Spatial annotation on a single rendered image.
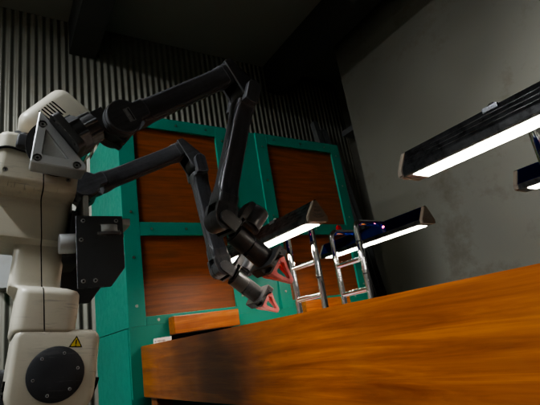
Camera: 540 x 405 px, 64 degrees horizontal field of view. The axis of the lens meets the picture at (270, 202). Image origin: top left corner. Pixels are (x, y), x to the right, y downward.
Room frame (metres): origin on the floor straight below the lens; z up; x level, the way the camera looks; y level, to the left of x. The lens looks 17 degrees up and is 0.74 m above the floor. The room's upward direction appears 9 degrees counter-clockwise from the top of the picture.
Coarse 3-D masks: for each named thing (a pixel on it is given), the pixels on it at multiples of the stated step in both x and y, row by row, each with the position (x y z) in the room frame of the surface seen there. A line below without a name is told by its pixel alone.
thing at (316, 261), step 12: (312, 228) 1.57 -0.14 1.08; (288, 240) 1.69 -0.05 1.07; (312, 240) 1.57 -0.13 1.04; (288, 252) 1.69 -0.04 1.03; (312, 252) 1.58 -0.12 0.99; (300, 264) 1.65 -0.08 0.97; (312, 264) 1.60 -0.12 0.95; (324, 288) 1.57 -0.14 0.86; (300, 300) 1.68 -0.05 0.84; (324, 300) 1.57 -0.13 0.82; (300, 312) 1.69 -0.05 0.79
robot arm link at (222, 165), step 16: (256, 80) 1.04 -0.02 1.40; (256, 96) 1.03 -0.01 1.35; (240, 112) 1.04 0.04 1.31; (240, 128) 1.04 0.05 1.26; (224, 144) 1.04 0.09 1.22; (240, 144) 1.04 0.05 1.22; (224, 160) 1.02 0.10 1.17; (240, 160) 1.04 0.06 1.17; (224, 176) 1.01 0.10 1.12; (240, 176) 1.04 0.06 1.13; (224, 192) 1.00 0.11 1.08; (208, 208) 1.03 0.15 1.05; (224, 208) 1.00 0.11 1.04; (208, 224) 1.02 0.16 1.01; (224, 224) 1.00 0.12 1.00
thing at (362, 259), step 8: (360, 224) 1.73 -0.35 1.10; (368, 224) 1.76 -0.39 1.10; (376, 224) 1.79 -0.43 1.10; (336, 232) 1.85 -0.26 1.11; (344, 232) 1.88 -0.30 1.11; (352, 232) 1.91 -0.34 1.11; (360, 240) 1.71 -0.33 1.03; (336, 248) 1.84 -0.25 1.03; (360, 248) 1.71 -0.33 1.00; (336, 256) 1.83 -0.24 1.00; (360, 256) 1.72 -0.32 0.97; (336, 264) 1.84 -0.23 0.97; (344, 264) 1.80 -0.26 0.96; (336, 272) 1.84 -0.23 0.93; (368, 272) 1.71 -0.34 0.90; (368, 280) 1.71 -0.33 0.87; (344, 288) 1.84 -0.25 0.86; (360, 288) 1.75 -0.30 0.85; (368, 288) 1.71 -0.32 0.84; (344, 296) 1.83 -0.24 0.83; (368, 296) 1.72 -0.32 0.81
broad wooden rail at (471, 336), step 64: (320, 320) 0.86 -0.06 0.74; (384, 320) 0.73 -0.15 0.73; (448, 320) 0.64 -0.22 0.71; (512, 320) 0.57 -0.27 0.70; (192, 384) 1.37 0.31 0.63; (256, 384) 1.07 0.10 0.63; (320, 384) 0.89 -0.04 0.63; (384, 384) 0.76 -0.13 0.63; (448, 384) 0.66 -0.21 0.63; (512, 384) 0.59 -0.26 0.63
